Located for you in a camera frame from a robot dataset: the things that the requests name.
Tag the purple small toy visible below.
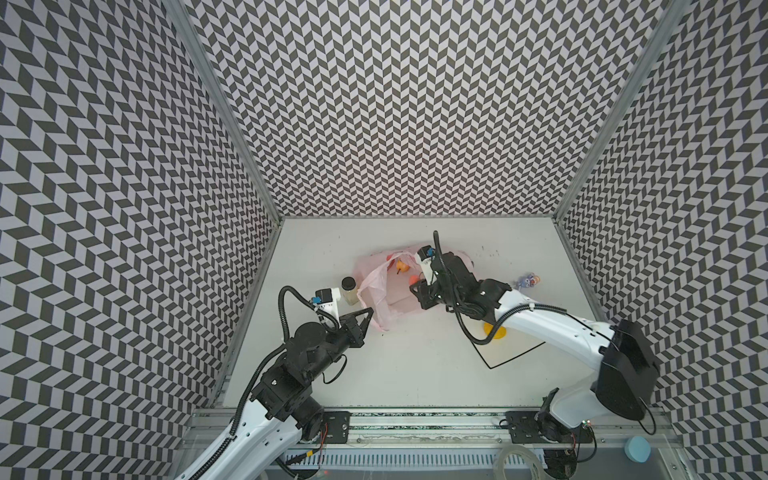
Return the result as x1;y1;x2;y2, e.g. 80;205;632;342
517;272;541;289

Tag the light blue round cap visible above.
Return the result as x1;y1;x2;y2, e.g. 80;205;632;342
623;436;652;464

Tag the aluminium corner post left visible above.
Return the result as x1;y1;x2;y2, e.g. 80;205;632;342
163;0;282;223

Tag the aluminium corner post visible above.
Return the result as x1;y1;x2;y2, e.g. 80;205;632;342
553;0;691;225
163;0;282;223

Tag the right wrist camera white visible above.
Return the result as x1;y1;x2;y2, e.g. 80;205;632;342
416;245;436;285

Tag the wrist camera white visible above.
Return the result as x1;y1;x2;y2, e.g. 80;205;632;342
311;287;341;318
416;245;436;285

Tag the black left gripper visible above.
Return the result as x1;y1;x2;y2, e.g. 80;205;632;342
304;307;374;384

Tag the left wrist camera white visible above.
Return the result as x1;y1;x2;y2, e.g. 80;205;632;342
311;287;341;318

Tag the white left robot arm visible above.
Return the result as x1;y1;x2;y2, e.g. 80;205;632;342
177;286;374;479

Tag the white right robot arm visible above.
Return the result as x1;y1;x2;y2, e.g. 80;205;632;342
409;235;661;429

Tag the small jar black lid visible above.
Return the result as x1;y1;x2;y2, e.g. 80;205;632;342
341;276;359;306

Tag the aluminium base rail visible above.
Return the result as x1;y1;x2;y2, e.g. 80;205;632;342
321;407;682;449

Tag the aluminium corner post right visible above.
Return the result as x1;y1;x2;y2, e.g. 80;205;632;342
553;0;691;225

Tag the orange fake fruit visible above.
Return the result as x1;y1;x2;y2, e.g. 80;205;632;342
395;259;410;274

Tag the pink plastic bag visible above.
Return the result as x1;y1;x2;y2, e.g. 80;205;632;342
352;245;475;332

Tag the clear tube loop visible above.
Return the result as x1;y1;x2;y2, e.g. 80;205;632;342
492;444;547;480

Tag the white mat black border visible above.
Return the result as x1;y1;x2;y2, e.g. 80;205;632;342
472;327;544;369

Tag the yellow fake lemon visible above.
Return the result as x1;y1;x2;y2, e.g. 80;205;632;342
482;322;507;340

